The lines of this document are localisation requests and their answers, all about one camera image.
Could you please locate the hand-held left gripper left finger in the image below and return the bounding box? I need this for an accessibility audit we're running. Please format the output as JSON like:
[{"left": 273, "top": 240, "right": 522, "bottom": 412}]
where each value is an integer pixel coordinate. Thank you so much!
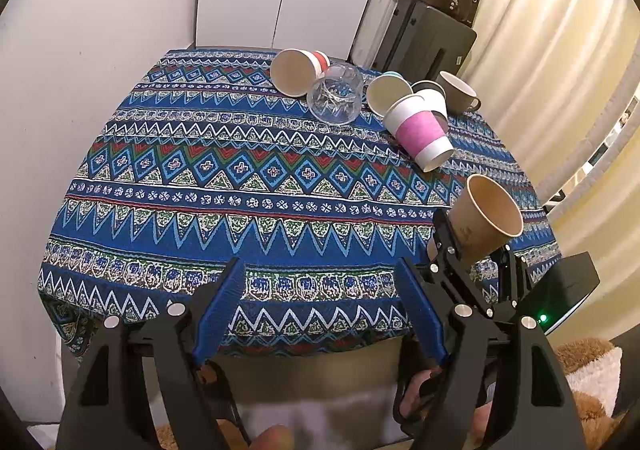
[{"left": 55, "top": 257, "right": 252, "bottom": 450}]

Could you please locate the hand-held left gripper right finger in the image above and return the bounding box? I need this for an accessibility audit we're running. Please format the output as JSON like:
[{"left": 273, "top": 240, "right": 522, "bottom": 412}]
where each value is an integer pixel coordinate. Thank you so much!
[{"left": 394, "top": 257, "right": 588, "bottom": 450}]

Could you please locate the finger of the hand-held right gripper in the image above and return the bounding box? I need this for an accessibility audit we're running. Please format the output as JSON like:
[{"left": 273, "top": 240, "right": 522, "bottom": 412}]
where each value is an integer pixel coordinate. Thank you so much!
[
  {"left": 426, "top": 208, "right": 496, "bottom": 320},
  {"left": 492, "top": 244, "right": 535, "bottom": 317}
]

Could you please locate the brown paper cup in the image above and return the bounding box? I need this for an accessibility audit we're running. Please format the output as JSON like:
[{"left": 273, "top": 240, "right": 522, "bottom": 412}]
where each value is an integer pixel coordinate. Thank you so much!
[{"left": 447, "top": 174, "right": 524, "bottom": 273}]

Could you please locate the pink sleeve paper cup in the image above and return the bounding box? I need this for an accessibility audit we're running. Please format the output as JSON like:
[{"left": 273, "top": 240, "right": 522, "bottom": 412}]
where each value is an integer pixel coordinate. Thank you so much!
[{"left": 383, "top": 93, "right": 455, "bottom": 173}]

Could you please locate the white cup grey rim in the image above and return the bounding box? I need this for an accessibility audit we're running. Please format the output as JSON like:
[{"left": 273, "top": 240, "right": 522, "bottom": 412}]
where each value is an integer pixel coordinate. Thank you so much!
[{"left": 411, "top": 80, "right": 450, "bottom": 131}]

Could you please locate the teal paper cup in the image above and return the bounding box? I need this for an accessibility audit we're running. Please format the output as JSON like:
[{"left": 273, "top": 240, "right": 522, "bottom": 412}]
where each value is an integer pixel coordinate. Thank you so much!
[{"left": 366, "top": 71, "right": 415, "bottom": 117}]

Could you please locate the clear plastic cup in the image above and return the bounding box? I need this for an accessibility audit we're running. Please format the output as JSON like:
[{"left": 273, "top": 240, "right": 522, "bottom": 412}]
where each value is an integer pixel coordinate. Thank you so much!
[{"left": 306, "top": 63, "right": 365, "bottom": 125}]

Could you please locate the red sleeve paper cup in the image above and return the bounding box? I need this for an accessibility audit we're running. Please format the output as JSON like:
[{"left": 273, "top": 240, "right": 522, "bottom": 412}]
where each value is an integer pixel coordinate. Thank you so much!
[{"left": 270, "top": 48, "right": 331, "bottom": 98}]

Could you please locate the person's right hand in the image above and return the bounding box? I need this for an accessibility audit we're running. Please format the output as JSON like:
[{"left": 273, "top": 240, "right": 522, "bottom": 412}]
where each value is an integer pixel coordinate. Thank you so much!
[{"left": 401, "top": 366, "right": 443, "bottom": 413}]

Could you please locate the person's leg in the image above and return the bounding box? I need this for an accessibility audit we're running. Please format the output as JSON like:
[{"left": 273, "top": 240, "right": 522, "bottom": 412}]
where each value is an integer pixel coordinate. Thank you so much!
[{"left": 247, "top": 425, "right": 296, "bottom": 450}]

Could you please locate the blue patterned tablecloth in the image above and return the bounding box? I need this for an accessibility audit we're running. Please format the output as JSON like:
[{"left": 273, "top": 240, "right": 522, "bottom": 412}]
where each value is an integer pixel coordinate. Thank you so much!
[{"left": 37, "top": 48, "right": 563, "bottom": 361}]

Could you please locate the brown ceramic mug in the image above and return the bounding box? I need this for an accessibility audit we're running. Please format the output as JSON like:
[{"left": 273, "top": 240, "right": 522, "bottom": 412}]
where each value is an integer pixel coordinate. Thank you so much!
[{"left": 436, "top": 71, "right": 482, "bottom": 113}]

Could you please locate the black suitcase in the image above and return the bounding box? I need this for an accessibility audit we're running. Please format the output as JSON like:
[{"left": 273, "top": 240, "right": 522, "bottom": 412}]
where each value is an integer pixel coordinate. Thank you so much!
[{"left": 382, "top": 0, "right": 478, "bottom": 81}]

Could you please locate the cream curtain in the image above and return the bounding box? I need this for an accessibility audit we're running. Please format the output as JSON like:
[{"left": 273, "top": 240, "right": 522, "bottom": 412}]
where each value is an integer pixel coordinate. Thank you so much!
[{"left": 462, "top": 0, "right": 640, "bottom": 211}]

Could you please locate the white appliance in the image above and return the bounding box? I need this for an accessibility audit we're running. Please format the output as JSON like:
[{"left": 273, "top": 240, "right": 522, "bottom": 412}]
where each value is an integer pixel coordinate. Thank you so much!
[{"left": 350, "top": 0, "right": 401, "bottom": 68}]

